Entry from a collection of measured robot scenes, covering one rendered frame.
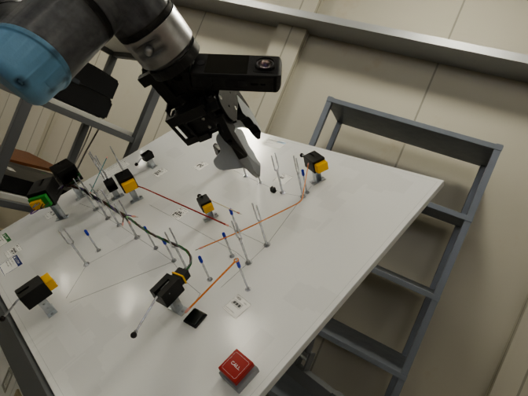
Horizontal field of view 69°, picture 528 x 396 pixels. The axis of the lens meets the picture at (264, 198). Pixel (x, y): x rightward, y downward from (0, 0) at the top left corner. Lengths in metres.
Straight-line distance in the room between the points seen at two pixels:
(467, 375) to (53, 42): 3.31
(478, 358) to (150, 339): 2.80
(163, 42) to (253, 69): 0.11
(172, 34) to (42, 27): 0.13
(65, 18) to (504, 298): 3.25
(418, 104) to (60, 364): 3.13
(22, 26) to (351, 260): 0.77
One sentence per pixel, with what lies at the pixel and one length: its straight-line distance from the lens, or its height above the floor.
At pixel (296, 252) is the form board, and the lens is 0.99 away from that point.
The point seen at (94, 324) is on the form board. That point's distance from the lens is 1.07.
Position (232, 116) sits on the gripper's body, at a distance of 0.53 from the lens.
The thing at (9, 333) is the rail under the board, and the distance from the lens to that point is 1.23.
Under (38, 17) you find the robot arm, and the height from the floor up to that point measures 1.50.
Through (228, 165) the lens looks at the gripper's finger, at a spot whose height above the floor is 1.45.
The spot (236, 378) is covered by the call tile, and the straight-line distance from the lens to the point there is 0.78.
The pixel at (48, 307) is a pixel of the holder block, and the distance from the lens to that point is 1.19.
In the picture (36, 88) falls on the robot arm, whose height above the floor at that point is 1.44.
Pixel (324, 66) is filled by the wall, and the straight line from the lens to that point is 3.77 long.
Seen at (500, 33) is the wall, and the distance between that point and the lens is 3.81.
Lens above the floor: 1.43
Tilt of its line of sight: level
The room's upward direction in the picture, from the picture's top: 22 degrees clockwise
